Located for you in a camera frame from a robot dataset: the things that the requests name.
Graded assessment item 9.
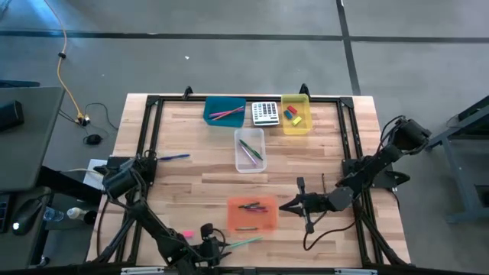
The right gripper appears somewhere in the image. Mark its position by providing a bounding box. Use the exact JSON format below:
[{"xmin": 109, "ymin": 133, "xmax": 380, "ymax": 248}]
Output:
[{"xmin": 279, "ymin": 177, "xmax": 332, "ymax": 234}]

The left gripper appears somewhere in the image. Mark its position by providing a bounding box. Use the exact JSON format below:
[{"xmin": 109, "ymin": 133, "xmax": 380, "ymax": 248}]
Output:
[{"xmin": 190, "ymin": 224, "xmax": 232, "ymax": 268}]

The purple pen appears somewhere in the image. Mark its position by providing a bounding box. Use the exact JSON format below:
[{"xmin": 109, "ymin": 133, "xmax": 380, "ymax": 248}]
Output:
[{"xmin": 241, "ymin": 144, "xmax": 259, "ymax": 166}]

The green pen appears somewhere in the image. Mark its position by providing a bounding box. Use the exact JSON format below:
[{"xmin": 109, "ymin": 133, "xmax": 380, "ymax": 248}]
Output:
[{"xmin": 238, "ymin": 138, "xmax": 264, "ymax": 161}]

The yellow translucent plastic bin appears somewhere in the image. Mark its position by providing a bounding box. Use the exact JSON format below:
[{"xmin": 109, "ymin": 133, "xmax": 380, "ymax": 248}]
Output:
[{"xmin": 280, "ymin": 93, "xmax": 313, "ymax": 136}]

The grey desk calculator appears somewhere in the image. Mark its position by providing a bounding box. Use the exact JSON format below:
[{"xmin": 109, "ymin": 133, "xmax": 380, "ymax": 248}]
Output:
[{"xmin": 251, "ymin": 101, "xmax": 280, "ymax": 127}]

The teal plastic bin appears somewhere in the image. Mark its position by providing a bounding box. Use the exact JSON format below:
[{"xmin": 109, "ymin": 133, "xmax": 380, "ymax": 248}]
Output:
[{"xmin": 202, "ymin": 95, "xmax": 247, "ymax": 128}]

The orange translucent plastic bin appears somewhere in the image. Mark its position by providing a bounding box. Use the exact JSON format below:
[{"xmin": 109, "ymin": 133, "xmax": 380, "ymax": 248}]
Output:
[{"xmin": 226, "ymin": 196, "xmax": 278, "ymax": 233}]

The clear plastic bin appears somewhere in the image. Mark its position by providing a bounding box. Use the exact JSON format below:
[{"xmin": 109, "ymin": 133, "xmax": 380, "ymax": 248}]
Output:
[{"xmin": 234, "ymin": 128, "xmax": 267, "ymax": 174}]

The white paper sheet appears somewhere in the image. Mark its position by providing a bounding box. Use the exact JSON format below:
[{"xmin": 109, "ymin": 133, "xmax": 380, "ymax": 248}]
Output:
[{"xmin": 84, "ymin": 158, "xmax": 110, "ymax": 191}]

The white bottle black cap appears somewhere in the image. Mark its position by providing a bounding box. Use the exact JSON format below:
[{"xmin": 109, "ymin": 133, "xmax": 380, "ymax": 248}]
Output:
[{"xmin": 66, "ymin": 206, "xmax": 99, "ymax": 225}]

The black round puck device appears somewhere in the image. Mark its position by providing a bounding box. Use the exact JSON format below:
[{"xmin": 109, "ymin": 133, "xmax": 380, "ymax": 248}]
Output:
[{"xmin": 83, "ymin": 133, "xmax": 103, "ymax": 147}]

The clear water bottle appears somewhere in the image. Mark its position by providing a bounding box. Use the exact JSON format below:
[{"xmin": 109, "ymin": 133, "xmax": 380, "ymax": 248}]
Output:
[{"xmin": 42, "ymin": 206, "xmax": 65, "ymax": 223}]

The grey metal cart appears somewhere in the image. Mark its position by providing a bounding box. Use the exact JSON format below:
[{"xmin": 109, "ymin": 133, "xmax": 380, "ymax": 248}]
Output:
[{"xmin": 427, "ymin": 95, "xmax": 489, "ymax": 225}]

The black computer mouse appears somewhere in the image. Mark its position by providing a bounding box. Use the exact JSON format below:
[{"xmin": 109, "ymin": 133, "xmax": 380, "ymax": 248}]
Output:
[{"xmin": 11, "ymin": 197, "xmax": 44, "ymax": 237}]

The dark low desk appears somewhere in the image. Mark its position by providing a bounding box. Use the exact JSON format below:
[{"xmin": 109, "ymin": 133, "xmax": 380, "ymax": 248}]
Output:
[{"xmin": 0, "ymin": 186, "xmax": 53, "ymax": 270}]

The grey desk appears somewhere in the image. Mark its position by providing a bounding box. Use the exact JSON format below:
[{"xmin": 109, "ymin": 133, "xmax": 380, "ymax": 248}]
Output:
[{"xmin": 0, "ymin": 86, "xmax": 66, "ymax": 192}]

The black keyboard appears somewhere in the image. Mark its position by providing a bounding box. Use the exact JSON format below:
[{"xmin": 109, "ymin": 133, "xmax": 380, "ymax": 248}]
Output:
[{"xmin": 0, "ymin": 192, "xmax": 11, "ymax": 235}]

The black speaker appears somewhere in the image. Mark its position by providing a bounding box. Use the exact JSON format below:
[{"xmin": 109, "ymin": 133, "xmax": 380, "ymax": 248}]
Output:
[{"xmin": 0, "ymin": 99, "xmax": 24, "ymax": 133}]

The black floor bar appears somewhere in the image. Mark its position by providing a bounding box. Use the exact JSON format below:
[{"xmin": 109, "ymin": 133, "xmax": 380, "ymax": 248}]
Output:
[{"xmin": 0, "ymin": 79, "xmax": 41, "ymax": 89}]

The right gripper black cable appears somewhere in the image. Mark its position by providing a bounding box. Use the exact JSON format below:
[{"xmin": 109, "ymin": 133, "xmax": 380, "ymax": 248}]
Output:
[{"xmin": 303, "ymin": 221, "xmax": 358, "ymax": 252}]

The silver metal bracket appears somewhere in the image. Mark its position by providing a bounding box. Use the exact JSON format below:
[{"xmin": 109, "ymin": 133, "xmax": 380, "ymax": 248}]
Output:
[
  {"xmin": 334, "ymin": 267, "xmax": 378, "ymax": 275},
  {"xmin": 120, "ymin": 267, "xmax": 165, "ymax": 275}
]

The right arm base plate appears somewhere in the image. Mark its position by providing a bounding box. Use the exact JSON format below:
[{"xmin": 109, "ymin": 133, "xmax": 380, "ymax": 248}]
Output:
[{"xmin": 342, "ymin": 157, "xmax": 412, "ymax": 189}]

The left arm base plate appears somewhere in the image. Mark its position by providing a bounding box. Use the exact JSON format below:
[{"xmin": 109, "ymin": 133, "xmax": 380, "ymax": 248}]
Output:
[{"xmin": 93, "ymin": 155, "xmax": 158, "ymax": 188}]

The black aluminium table frame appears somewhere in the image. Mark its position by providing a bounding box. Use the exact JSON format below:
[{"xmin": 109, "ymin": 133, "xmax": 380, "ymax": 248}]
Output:
[{"xmin": 89, "ymin": 93, "xmax": 412, "ymax": 268}]

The white cable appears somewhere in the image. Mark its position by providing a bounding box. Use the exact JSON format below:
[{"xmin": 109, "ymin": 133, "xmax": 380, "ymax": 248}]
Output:
[{"xmin": 68, "ymin": 167, "xmax": 105, "ymax": 176}]

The thin black floor cable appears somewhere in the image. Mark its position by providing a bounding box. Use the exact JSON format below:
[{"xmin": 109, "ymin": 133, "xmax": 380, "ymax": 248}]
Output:
[{"xmin": 57, "ymin": 102, "xmax": 120, "ymax": 133}]

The yellow extension cord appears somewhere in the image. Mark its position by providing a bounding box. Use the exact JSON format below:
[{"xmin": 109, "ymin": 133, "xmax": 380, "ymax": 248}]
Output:
[{"xmin": 42, "ymin": 0, "xmax": 92, "ymax": 127}]

